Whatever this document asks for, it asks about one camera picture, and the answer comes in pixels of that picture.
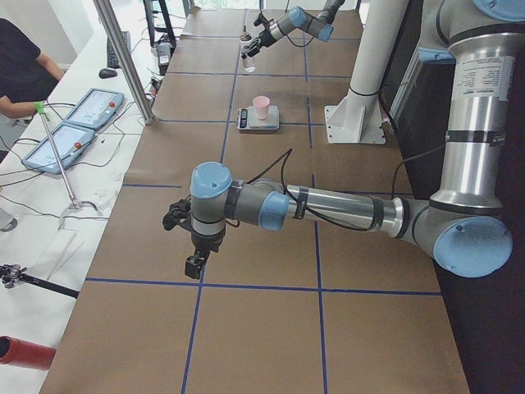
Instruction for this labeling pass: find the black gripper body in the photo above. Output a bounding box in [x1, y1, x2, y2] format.
[191, 231, 225, 254]
[257, 30, 276, 48]

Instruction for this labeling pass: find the metal reacher grabber tool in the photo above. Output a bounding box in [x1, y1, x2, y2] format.
[35, 102, 103, 230]

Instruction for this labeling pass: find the black computer mouse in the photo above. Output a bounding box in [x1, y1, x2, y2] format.
[98, 68, 118, 79]

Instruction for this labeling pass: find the pink plastic cup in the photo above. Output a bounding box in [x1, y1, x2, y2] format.
[252, 95, 271, 120]

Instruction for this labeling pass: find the clear glass sauce bottle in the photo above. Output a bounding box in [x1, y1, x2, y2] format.
[240, 25, 255, 73]

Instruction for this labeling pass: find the silver electronic kitchen scale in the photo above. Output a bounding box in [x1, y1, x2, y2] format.
[235, 105, 280, 132]

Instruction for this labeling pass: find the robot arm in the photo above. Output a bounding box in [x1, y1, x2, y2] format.
[241, 0, 345, 60]
[181, 1, 524, 279]

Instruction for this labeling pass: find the aluminium frame post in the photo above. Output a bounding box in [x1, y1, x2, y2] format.
[93, 0, 154, 125]

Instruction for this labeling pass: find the black keyboard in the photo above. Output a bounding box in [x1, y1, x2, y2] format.
[106, 30, 131, 69]

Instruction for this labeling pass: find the lower blue teach pendant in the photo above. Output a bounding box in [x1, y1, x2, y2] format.
[22, 123, 95, 174]

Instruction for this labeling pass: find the blue teach pendant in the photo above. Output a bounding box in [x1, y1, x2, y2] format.
[63, 88, 125, 131]
[22, 123, 95, 174]

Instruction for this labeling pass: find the brown paper table cover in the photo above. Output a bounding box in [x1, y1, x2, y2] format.
[42, 10, 468, 393]

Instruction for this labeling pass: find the black tripod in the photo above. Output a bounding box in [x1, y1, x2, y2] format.
[1, 264, 80, 299]

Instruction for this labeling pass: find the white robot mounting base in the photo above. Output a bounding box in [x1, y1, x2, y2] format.
[325, 0, 409, 144]

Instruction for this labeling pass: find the person in black shirt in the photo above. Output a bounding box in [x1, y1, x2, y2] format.
[1, 18, 65, 119]

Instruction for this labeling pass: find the red cylinder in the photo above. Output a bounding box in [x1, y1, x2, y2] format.
[1, 336, 57, 370]

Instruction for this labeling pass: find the upper blue teach pendant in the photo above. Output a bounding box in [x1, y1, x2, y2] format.
[63, 88, 125, 131]

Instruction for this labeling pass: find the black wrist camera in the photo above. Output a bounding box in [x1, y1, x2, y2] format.
[253, 11, 268, 28]
[162, 199, 192, 231]

